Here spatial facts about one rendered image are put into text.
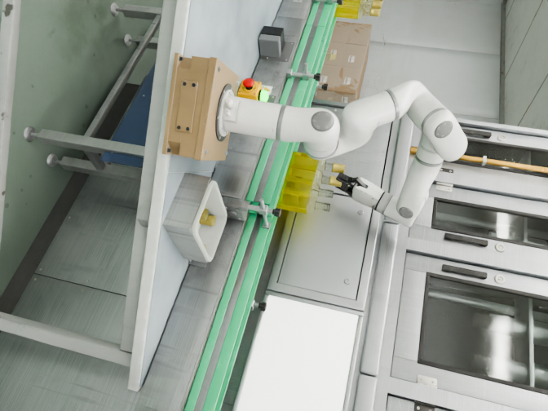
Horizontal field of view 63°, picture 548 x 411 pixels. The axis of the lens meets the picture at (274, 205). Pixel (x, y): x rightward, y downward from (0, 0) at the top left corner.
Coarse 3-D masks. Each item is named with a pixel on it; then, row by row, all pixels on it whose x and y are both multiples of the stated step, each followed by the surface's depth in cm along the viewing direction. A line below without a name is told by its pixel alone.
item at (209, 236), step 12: (216, 192) 130; (204, 204) 120; (216, 204) 135; (216, 216) 142; (192, 228) 117; (204, 228) 140; (216, 228) 140; (204, 240) 138; (216, 240) 138; (204, 252) 128
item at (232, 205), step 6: (228, 198) 142; (234, 198) 142; (228, 204) 141; (234, 204) 141; (240, 204) 141; (228, 210) 144; (234, 210) 143; (240, 210) 142; (228, 216) 147; (234, 216) 145; (240, 216) 146; (246, 216) 149
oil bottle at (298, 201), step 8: (288, 192) 156; (296, 192) 156; (304, 192) 156; (280, 200) 155; (288, 200) 155; (296, 200) 154; (304, 200) 154; (312, 200) 154; (280, 208) 159; (288, 208) 157; (296, 208) 156; (304, 208) 154; (312, 208) 154
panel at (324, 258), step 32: (288, 224) 167; (320, 224) 166; (352, 224) 165; (288, 256) 161; (320, 256) 160; (352, 256) 159; (288, 288) 154; (320, 288) 154; (352, 288) 153; (352, 352) 141
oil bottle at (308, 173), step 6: (288, 168) 162; (294, 168) 162; (300, 168) 162; (306, 168) 161; (312, 168) 161; (288, 174) 161; (294, 174) 161; (300, 174) 160; (306, 174) 160; (312, 174) 160; (318, 174) 160; (318, 180) 159
